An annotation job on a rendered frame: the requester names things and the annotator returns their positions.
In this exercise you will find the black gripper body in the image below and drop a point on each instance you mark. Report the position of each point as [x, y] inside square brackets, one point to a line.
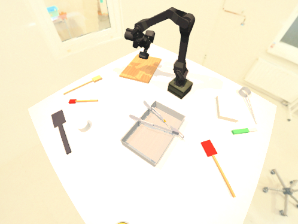
[146, 46]

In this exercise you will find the grey spatula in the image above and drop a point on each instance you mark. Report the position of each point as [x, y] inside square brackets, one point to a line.
[58, 119]

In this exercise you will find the light wooden board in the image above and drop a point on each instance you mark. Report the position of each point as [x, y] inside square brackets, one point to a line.
[140, 69]

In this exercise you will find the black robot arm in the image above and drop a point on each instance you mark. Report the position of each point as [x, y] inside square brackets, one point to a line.
[184, 20]

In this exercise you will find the grey rectangular roasting tin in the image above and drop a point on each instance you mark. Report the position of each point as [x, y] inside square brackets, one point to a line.
[148, 142]

